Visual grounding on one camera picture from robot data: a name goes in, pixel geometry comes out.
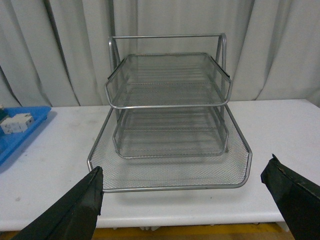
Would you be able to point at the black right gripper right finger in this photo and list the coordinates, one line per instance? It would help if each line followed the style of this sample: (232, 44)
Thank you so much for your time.
(296, 197)

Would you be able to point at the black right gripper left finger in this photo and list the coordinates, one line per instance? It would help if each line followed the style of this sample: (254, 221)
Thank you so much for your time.
(74, 216)

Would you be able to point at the silver mesh tiered rack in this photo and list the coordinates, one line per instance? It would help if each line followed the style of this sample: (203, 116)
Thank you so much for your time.
(169, 126)

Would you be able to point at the blue plastic tray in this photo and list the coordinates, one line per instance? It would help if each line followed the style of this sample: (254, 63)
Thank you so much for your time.
(11, 142)

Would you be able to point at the white circuit breaker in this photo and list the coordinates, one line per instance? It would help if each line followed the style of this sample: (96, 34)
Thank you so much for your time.
(17, 124)

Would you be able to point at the green terminal block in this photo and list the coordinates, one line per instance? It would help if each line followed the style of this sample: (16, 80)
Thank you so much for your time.
(3, 114)

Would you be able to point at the white curtain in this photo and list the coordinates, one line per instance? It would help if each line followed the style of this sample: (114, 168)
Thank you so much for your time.
(55, 52)

